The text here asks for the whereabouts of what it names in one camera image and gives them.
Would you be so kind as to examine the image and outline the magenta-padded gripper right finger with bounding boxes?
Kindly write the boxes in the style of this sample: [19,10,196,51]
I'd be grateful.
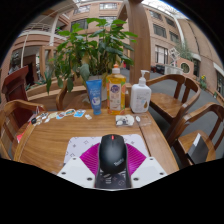
[125,143,168,189]

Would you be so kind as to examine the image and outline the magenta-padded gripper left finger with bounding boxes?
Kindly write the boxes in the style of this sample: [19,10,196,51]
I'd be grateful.
[57,143,101,190]

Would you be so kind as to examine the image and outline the black computer mouse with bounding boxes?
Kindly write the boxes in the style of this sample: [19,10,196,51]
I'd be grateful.
[97,133,130,175]

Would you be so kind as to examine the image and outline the grey printed mouse pad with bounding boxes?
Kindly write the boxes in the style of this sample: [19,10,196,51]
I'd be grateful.
[63,133,150,190]

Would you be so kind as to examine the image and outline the small white packet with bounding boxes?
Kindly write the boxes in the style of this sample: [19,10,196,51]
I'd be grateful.
[115,114,136,127]

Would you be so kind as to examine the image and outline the black notebook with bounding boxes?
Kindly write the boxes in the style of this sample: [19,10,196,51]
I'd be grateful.
[185,133,210,165]

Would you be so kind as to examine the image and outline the blue sticker card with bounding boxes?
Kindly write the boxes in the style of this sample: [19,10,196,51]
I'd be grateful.
[73,109,87,119]

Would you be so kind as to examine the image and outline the wooden armchair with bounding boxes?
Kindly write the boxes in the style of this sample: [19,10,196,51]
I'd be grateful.
[55,84,90,112]
[0,99,48,161]
[145,73,202,136]
[168,102,224,168]

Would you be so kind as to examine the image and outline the white pump bottle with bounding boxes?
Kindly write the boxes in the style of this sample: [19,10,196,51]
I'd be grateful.
[129,69,153,115]

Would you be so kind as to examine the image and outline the blue tube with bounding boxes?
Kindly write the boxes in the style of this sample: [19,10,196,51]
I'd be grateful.
[85,78,104,116]

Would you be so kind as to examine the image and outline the yellow liquid bottle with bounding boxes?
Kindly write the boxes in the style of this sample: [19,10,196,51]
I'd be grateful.
[105,63,128,116]

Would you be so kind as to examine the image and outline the dark red wooden lectern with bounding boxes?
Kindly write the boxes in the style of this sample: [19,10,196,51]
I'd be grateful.
[1,65,34,129]

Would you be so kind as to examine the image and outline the green potted plant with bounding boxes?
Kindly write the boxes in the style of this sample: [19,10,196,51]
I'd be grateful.
[44,18,139,102]

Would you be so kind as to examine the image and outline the wooden pillar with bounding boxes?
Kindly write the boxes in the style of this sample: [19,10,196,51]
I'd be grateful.
[118,0,152,85]

